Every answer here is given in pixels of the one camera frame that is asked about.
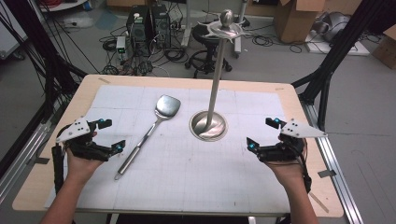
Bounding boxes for metal utensil stand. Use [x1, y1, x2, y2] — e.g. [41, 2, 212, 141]
[189, 8, 254, 143]

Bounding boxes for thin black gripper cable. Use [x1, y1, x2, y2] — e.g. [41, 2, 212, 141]
[296, 151, 313, 195]

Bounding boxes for metal spatula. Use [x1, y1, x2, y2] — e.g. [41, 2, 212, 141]
[113, 94, 182, 182]

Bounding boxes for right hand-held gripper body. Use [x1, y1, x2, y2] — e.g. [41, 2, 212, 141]
[258, 118, 329, 163]

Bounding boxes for black round stool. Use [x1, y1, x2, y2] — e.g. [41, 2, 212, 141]
[184, 22, 233, 79]

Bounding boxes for small white electronic box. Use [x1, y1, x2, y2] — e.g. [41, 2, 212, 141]
[115, 35, 127, 54]

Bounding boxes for white flat board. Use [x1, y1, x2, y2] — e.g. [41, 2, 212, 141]
[304, 30, 372, 57]

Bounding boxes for white grid mat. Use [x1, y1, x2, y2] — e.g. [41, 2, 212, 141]
[43, 84, 292, 213]

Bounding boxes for grey round device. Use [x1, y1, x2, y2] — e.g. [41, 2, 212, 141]
[313, 11, 352, 43]

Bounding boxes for aluminium rail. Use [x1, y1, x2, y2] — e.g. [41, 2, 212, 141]
[299, 100, 366, 224]
[0, 120, 53, 204]

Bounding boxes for person's left hand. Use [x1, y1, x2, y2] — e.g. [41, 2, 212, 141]
[64, 130, 105, 185]

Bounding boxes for black floor cables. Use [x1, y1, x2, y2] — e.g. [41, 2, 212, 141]
[98, 24, 194, 77]

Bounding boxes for large open cardboard box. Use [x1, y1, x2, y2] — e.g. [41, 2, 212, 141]
[273, 0, 329, 44]

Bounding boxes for black metal frame strut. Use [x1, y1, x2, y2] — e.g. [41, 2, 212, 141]
[0, 0, 89, 175]
[291, 0, 396, 133]

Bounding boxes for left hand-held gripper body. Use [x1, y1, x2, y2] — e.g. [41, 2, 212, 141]
[55, 117, 110, 162]

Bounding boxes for black sleeved gripper cable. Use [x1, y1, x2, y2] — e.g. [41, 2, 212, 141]
[50, 143, 67, 196]

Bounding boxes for small cardboard box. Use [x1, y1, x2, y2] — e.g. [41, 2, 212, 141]
[371, 23, 396, 70]

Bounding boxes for black computer tower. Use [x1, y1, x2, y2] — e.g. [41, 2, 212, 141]
[125, 5, 151, 56]
[150, 3, 173, 49]

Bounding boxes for person's right hand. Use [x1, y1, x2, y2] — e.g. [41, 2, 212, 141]
[264, 138, 310, 191]

